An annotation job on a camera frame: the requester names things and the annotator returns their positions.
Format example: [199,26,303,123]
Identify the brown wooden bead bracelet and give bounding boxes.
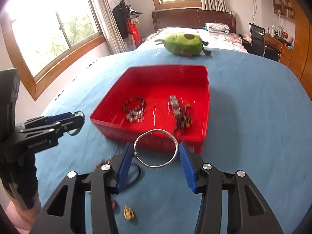
[94,159,112,169]

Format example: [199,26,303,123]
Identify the person left hand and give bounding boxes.
[4,189,41,233]

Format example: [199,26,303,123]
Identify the silver bangle ring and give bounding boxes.
[132,128,179,169]

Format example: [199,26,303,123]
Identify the silver metal watch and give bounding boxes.
[169,95,181,117]

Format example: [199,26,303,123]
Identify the black bead necklace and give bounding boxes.
[173,103,193,135]

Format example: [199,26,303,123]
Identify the coat rack with clothes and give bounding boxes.
[113,0,143,50]

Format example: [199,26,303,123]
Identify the dark green bangle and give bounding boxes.
[67,110,85,136]

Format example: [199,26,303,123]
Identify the black cord gold charm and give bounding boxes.
[123,163,142,190]

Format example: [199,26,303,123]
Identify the large wooden frame window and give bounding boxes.
[1,0,106,100]

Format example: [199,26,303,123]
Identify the blue bed cover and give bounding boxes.
[34,47,312,234]

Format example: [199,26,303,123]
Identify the wall shelf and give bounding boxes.
[273,0,295,21]

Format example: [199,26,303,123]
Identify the dark wooden headboard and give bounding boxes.
[152,8,236,33]

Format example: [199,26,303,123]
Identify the green avocado plush toy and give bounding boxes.
[155,33,212,57]

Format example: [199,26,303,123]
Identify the gold pendant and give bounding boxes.
[123,205,135,221]

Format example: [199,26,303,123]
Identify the black office chair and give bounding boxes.
[249,23,280,62]

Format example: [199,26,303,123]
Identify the red tin box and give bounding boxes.
[90,65,209,154]

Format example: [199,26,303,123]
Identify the folded floral pillow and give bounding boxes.
[205,23,230,34]

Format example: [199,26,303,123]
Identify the wooden desk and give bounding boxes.
[265,34,293,67]

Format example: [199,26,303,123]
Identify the colourful bead bracelet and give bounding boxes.
[121,97,147,114]

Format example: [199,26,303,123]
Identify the left beige curtain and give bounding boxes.
[91,0,126,54]

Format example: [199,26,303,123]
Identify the wooden wardrobe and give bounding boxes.
[289,0,311,99]

